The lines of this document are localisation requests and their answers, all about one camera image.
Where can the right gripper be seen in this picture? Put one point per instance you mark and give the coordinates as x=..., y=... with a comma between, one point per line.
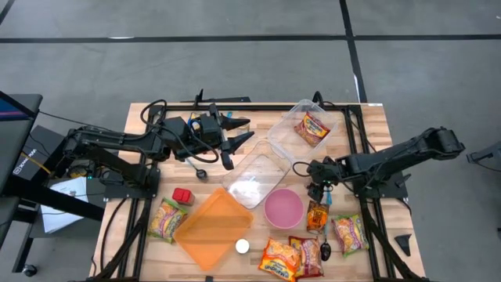
x=323, y=170

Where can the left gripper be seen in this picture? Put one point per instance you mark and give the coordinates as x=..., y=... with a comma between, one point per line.
x=209, y=144

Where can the brown orange ramen packet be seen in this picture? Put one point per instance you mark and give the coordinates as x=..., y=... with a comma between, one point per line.
x=317, y=219

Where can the pink bowl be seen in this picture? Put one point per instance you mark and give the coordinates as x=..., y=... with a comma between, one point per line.
x=283, y=208

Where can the green yellow ramen packet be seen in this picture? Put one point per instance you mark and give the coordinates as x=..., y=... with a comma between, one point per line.
x=166, y=220
x=349, y=235

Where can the orange yellow ramen packet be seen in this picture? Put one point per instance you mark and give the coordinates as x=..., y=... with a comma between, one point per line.
x=278, y=260

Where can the spice jar with red lid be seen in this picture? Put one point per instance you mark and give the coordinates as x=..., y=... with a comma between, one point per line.
x=182, y=195

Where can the bagel seasoning glass jar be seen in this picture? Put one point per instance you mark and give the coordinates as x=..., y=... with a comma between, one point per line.
x=242, y=246

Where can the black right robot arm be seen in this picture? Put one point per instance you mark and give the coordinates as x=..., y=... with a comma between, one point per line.
x=391, y=156

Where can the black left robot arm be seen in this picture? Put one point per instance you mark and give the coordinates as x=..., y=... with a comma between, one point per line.
x=117, y=139

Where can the clear plastic bin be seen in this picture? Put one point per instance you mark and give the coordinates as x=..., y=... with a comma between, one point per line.
x=285, y=137
x=254, y=176

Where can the red yellow ramen packet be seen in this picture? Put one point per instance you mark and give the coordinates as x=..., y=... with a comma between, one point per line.
x=311, y=254

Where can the orange red ramen packet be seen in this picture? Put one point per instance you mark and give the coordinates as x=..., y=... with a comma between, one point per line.
x=312, y=129

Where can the orange translucent plastic bin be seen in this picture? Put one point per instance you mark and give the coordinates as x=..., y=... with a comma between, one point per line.
x=211, y=231

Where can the black triangular spare finger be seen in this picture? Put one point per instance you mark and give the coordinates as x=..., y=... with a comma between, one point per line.
x=403, y=243

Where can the white paper sheet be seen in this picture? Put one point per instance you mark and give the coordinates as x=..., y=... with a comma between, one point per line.
x=64, y=196

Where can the black box with white logo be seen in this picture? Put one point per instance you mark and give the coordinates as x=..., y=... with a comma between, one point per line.
x=35, y=150

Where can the black workstation cart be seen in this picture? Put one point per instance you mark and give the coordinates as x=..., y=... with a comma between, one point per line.
x=15, y=141

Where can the monitor screen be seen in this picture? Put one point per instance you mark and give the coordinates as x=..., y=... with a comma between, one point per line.
x=9, y=109

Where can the black caster wheel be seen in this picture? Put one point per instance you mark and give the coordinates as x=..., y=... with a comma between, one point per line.
x=29, y=270

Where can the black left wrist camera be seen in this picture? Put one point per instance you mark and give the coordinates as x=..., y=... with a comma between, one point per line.
x=209, y=125

